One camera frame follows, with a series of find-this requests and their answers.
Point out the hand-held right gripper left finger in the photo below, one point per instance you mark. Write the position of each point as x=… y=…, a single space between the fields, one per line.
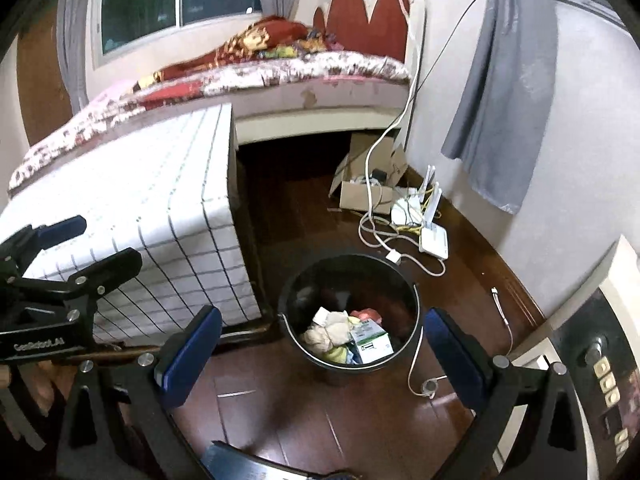
x=192 y=355

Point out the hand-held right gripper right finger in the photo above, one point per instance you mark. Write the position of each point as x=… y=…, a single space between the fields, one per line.
x=452 y=355

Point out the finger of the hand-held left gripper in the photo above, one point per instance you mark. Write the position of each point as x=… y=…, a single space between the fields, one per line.
x=60 y=232
x=110 y=272

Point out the green and white carton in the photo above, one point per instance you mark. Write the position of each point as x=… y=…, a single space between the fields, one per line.
x=372 y=342

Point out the red plastic bag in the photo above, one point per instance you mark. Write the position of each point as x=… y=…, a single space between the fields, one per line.
x=367 y=314

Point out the yellow cloth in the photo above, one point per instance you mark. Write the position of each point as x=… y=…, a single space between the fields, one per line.
x=335 y=354

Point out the beige paper wad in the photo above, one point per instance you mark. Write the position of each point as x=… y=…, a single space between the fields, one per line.
x=330 y=332

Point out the black trash bin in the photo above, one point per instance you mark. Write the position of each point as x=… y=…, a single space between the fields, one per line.
x=300 y=280

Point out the white tissue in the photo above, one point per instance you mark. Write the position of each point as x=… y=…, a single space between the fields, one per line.
x=322 y=317

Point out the person's left hand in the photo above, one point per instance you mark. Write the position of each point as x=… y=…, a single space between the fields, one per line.
x=40 y=385

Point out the white checked tablecloth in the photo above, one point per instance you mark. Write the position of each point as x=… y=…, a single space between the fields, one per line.
x=150 y=185

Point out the flat white router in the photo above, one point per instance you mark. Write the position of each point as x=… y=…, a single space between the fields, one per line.
x=432 y=240

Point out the pink cloth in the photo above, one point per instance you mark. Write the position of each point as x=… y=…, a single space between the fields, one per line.
x=112 y=95

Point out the white router with antennas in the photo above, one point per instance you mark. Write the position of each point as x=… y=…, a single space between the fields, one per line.
x=405 y=210

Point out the white and brown appliance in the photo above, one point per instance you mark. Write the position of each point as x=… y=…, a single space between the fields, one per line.
x=600 y=310

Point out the wooden door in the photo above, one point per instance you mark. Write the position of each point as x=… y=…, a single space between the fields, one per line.
x=42 y=75

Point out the open cardboard box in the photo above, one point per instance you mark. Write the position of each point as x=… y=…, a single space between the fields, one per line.
x=357 y=195

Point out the pinkish mattress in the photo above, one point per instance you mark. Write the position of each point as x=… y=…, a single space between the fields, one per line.
x=350 y=95

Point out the floral quilt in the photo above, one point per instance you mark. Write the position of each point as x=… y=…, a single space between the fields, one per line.
x=300 y=67

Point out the red printed blanket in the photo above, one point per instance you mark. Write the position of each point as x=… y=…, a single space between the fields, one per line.
x=260 y=35

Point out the red headboard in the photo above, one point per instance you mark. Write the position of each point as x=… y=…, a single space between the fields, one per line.
x=360 y=15

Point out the cream bed frame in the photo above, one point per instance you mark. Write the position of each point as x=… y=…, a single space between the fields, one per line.
x=310 y=122

